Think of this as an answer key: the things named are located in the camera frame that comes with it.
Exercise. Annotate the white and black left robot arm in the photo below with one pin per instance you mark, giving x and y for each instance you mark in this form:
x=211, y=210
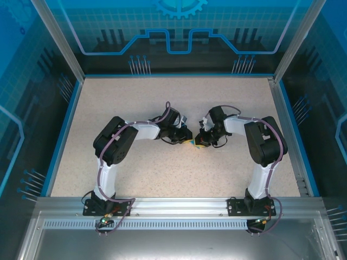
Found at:
x=147, y=131

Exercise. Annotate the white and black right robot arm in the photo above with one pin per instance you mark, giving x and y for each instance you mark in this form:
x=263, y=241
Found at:
x=260, y=181

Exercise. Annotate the grey sheet metal tray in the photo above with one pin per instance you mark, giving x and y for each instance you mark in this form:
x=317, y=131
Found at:
x=173, y=246

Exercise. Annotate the aluminium cross beam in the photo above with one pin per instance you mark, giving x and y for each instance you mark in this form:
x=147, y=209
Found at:
x=176, y=207

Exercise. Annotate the blue table edge strip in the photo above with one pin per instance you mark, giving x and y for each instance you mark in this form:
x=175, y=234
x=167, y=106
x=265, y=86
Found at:
x=298, y=135
x=71, y=108

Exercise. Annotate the blue printed side panel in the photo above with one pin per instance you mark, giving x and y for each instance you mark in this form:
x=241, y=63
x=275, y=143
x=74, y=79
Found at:
x=325, y=108
x=21, y=108

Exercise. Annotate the blue printed gear panel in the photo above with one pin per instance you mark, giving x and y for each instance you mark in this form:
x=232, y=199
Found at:
x=108, y=16

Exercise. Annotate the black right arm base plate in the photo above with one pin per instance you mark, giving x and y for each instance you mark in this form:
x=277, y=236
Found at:
x=234, y=207

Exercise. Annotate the aluminium side rail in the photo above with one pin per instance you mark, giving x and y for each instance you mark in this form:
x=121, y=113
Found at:
x=289, y=135

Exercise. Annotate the aluminium frame post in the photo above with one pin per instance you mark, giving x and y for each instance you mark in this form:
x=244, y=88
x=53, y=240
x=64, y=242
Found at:
x=60, y=40
x=298, y=40

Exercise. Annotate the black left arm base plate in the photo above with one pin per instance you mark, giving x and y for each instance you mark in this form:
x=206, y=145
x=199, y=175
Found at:
x=92, y=210

